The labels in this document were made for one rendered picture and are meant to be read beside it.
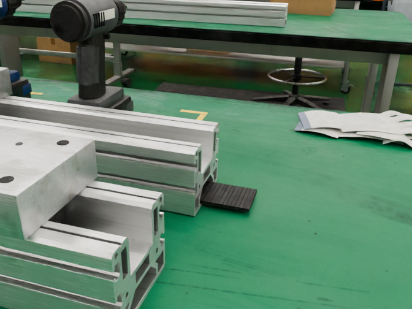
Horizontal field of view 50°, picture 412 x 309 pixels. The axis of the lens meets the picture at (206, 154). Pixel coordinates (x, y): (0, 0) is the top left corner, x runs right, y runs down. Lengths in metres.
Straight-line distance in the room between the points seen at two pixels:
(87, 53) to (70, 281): 0.42
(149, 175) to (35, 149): 0.15
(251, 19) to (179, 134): 1.37
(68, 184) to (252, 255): 0.20
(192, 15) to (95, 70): 1.27
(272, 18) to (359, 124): 1.16
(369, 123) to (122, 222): 0.52
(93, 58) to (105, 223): 0.35
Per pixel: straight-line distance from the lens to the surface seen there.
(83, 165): 0.41
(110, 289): 0.36
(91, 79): 0.72
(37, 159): 0.40
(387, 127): 0.81
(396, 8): 3.85
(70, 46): 4.58
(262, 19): 1.90
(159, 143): 0.51
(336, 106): 3.43
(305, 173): 0.65
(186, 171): 0.50
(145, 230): 0.41
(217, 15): 1.94
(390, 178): 0.67
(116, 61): 3.62
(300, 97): 3.26
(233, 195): 0.55
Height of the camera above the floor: 1.07
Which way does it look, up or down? 25 degrees down
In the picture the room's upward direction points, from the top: 1 degrees clockwise
